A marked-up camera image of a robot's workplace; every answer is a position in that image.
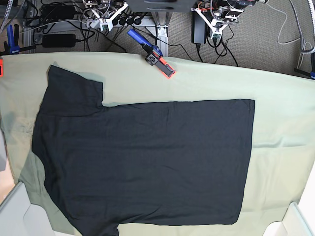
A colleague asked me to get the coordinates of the black T-shirt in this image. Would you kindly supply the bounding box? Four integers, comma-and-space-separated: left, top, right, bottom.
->
32, 66, 255, 236

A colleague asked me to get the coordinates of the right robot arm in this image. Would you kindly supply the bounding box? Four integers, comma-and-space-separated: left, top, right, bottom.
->
82, 0, 129, 23

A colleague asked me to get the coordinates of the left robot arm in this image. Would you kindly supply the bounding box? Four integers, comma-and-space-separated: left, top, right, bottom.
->
191, 0, 268, 28

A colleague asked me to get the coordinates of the blue orange bar clamp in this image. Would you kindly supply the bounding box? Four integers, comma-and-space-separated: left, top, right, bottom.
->
127, 29, 176, 79

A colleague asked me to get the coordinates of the black power adapter right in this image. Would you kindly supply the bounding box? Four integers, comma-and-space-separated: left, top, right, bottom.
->
191, 12, 206, 44

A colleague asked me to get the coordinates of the black power adapter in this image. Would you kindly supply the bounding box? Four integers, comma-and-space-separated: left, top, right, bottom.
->
191, 12, 206, 44
42, 34, 76, 48

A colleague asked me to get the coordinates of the white power strip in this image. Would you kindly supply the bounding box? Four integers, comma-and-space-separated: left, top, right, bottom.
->
86, 15, 144, 28

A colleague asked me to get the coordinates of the black power adapter left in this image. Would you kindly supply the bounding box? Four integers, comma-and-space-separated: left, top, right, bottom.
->
42, 34, 76, 48

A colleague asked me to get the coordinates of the light green table cloth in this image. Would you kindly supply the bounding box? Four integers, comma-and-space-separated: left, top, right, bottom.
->
0, 52, 315, 236

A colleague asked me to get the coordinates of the clamp at right edge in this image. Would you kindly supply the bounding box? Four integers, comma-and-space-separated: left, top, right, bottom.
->
294, 53, 315, 80

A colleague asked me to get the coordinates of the blue clamp at left edge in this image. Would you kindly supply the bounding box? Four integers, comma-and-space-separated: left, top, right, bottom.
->
0, 24, 36, 56

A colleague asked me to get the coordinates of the white bin left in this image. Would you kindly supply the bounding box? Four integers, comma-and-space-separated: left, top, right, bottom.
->
0, 181, 55, 236

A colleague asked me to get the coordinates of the white bin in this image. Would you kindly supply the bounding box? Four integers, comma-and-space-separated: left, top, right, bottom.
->
263, 202, 315, 236
0, 181, 55, 236

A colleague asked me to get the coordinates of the white bin right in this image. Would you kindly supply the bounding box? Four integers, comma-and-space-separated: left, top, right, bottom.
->
263, 202, 315, 236

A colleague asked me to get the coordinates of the aluminium frame post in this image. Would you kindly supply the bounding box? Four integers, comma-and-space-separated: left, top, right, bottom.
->
151, 12, 172, 57

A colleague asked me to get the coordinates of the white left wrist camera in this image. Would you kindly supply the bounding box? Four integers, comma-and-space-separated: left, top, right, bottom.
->
211, 32, 222, 43

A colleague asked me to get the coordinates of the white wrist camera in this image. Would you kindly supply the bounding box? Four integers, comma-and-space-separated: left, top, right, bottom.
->
211, 32, 222, 43
99, 22, 113, 31

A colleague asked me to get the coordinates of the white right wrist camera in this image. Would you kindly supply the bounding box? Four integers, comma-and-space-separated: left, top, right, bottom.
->
99, 22, 113, 31

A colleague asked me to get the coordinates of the white cable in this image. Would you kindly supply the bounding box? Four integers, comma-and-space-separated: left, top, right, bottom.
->
260, 0, 315, 45

